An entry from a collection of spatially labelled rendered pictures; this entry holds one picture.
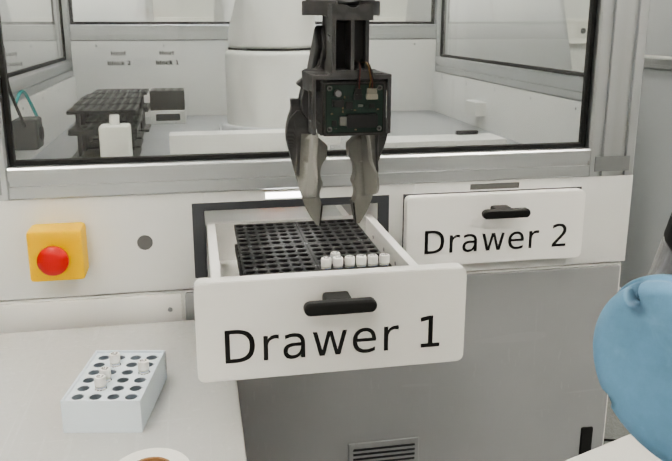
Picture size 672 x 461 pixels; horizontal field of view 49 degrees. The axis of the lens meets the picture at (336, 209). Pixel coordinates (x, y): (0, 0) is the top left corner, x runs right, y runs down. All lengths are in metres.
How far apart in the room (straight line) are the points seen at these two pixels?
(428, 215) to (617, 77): 0.36
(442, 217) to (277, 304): 0.43
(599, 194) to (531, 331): 0.25
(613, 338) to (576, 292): 0.84
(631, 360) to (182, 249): 0.78
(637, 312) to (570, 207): 0.79
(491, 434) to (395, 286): 0.59
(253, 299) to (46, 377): 0.33
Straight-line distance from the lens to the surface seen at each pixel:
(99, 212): 1.10
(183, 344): 1.04
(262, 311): 0.78
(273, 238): 1.01
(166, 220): 1.09
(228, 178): 1.08
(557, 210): 1.21
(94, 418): 0.85
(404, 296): 0.80
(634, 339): 0.44
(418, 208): 1.12
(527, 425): 1.36
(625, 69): 1.24
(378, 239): 1.06
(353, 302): 0.75
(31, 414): 0.92
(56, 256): 1.04
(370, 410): 1.25
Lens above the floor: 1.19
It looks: 14 degrees down
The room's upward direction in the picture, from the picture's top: straight up
